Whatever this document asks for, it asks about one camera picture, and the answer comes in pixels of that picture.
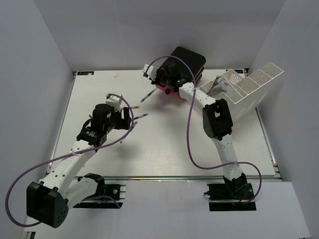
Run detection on black pink drawer organizer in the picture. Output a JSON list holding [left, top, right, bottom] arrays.
[[155, 46, 206, 97]]

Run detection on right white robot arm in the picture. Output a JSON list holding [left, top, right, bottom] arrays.
[[152, 56, 248, 199]]

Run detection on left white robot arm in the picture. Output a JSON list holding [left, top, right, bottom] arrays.
[[26, 104, 132, 228]]

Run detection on blue capped pen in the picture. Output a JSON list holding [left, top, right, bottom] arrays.
[[119, 121, 138, 143]]

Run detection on blue clear pen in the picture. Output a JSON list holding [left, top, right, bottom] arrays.
[[134, 113, 148, 120]]

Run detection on green pen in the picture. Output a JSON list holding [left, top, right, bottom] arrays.
[[140, 88, 157, 103]]

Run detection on blue sticker label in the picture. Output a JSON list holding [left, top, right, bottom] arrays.
[[77, 71, 94, 76]]

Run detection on white plastic file rack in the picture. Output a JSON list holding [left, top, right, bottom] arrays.
[[200, 62, 284, 122]]

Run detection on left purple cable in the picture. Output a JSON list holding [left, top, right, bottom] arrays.
[[5, 93, 137, 227]]

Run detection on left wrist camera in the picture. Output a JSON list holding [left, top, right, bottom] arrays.
[[106, 94, 122, 112]]

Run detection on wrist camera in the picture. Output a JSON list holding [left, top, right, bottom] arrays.
[[106, 94, 122, 112], [143, 64, 156, 81]]

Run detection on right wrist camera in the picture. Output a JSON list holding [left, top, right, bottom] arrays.
[[143, 64, 156, 81]]

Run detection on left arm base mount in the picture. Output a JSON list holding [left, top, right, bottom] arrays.
[[73, 173, 126, 209]]

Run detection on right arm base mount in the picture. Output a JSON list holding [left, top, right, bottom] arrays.
[[203, 183, 257, 212]]

